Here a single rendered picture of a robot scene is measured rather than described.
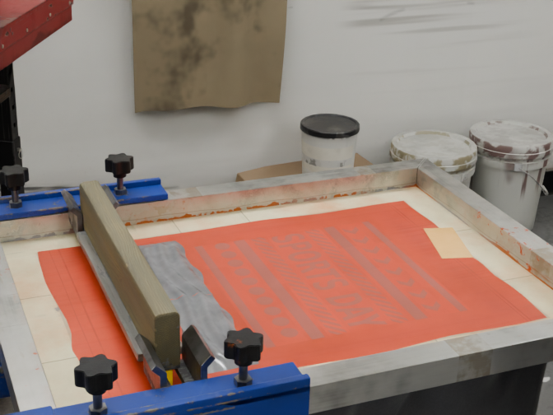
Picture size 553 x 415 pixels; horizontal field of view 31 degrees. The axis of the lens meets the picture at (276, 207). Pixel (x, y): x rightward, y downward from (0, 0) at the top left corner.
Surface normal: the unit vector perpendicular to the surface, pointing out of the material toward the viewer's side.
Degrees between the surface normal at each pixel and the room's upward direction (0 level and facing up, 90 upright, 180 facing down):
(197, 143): 90
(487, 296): 0
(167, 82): 90
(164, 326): 90
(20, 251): 0
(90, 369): 0
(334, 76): 90
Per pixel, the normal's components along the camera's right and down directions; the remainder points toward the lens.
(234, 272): 0.03, -0.91
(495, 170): -0.52, 0.39
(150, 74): 0.00, 0.43
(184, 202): 0.37, 0.39
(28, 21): 0.99, 0.10
